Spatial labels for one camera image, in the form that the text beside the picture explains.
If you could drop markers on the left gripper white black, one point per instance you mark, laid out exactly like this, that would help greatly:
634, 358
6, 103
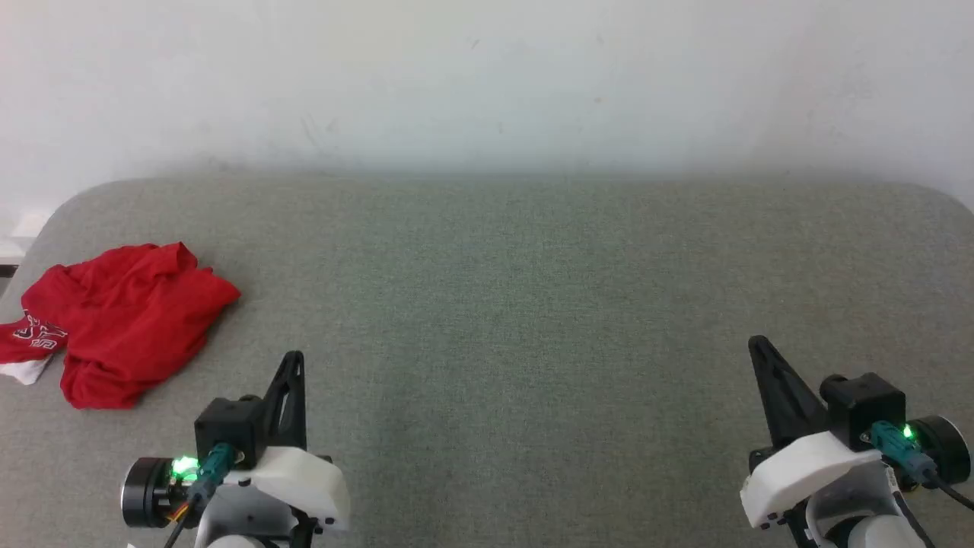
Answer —
304, 483

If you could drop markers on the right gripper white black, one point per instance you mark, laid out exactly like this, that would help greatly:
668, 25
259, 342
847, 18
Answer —
799, 468

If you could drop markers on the red shorts with white stripes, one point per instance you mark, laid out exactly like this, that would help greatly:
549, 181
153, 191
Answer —
129, 320

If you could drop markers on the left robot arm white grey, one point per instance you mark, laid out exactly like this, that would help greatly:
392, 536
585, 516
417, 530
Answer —
243, 517

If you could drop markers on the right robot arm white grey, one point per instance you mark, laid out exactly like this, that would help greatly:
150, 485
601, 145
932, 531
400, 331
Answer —
852, 510

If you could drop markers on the grey fabric sofa cushion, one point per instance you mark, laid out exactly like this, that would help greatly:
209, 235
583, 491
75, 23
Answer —
533, 304

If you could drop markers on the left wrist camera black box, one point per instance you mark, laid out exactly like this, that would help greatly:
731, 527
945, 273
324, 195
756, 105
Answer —
228, 426

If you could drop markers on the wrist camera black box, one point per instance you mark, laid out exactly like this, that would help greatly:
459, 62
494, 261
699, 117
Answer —
228, 426
864, 407

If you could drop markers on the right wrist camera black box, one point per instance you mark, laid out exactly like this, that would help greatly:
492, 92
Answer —
864, 407

